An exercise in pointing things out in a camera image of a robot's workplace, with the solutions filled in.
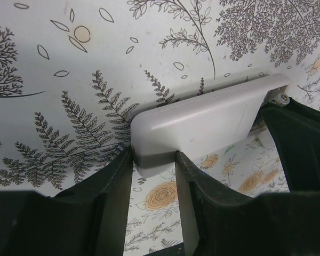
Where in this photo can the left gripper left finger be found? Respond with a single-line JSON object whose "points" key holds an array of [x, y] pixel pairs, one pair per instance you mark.
{"points": [[88, 218]]}

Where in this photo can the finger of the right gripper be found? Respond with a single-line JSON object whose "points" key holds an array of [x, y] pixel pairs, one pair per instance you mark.
{"points": [[295, 129]]}

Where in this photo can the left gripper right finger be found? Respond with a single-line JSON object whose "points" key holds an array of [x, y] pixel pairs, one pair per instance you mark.
{"points": [[217, 220]]}

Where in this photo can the grey white remote control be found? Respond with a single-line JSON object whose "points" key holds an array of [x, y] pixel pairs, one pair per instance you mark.
{"points": [[200, 125]]}

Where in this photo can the floral tablecloth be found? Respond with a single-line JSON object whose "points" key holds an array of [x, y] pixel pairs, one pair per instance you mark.
{"points": [[74, 75]]}

